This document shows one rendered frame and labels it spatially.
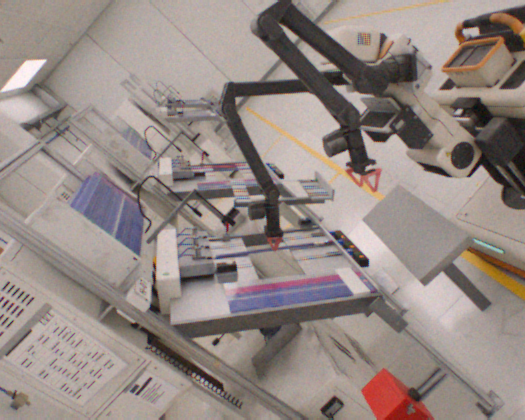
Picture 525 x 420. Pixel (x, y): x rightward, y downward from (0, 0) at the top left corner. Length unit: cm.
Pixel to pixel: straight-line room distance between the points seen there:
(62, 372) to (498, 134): 167
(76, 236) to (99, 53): 805
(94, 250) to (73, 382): 42
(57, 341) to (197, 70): 817
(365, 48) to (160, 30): 789
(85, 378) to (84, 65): 821
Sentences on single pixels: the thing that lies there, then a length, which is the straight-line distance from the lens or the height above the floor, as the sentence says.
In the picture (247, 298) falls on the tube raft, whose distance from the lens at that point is 164.
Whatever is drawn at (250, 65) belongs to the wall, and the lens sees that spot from 955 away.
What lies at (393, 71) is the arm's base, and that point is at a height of 121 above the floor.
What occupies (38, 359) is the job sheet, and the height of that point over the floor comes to 145.
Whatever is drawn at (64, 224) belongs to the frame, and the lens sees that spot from 154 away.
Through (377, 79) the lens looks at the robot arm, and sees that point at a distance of 153.
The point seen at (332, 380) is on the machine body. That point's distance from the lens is 179.
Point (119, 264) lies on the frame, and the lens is 157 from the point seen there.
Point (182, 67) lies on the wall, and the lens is 942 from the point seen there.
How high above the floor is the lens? 175
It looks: 21 degrees down
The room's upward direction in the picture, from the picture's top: 49 degrees counter-clockwise
